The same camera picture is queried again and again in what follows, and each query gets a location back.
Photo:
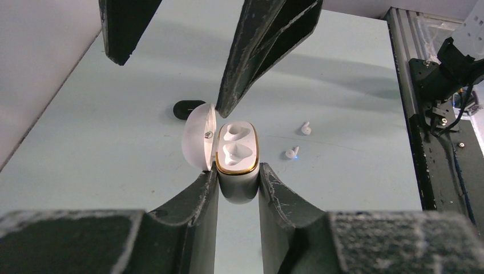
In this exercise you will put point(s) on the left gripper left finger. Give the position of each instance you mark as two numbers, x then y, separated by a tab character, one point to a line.
177	237

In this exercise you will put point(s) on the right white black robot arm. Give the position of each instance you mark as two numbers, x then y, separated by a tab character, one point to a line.
460	60

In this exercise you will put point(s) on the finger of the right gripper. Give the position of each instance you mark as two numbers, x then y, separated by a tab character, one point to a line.
123	24
266	32

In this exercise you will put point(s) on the black rubber foot far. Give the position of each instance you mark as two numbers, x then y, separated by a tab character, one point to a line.
183	108

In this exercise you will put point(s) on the white earbud charging case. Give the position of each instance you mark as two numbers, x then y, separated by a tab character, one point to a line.
232	151

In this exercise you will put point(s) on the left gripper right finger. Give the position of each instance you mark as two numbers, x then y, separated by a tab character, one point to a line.
298	237

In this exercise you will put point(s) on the aluminium front frame rail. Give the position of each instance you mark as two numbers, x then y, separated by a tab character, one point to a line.
404	94

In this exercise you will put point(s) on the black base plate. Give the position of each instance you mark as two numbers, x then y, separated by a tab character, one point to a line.
433	114

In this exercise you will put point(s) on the white earbud with blue light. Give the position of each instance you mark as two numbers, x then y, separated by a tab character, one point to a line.
292	153

